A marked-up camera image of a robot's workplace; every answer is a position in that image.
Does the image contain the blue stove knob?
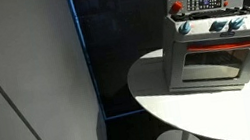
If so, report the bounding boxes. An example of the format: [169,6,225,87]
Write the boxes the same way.
[178,21,191,34]
[228,17,244,30]
[210,20,227,32]

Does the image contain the grey toy cooker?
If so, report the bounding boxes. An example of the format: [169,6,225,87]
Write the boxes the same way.
[162,0,250,93]

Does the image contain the red round timer knob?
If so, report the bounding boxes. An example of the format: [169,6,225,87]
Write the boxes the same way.
[170,1,183,14]

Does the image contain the red oven door handle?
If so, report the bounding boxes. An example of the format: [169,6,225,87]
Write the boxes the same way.
[186,41,250,52]

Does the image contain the blue stove knob far left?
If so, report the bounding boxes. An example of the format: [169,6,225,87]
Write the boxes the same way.
[178,21,191,34]

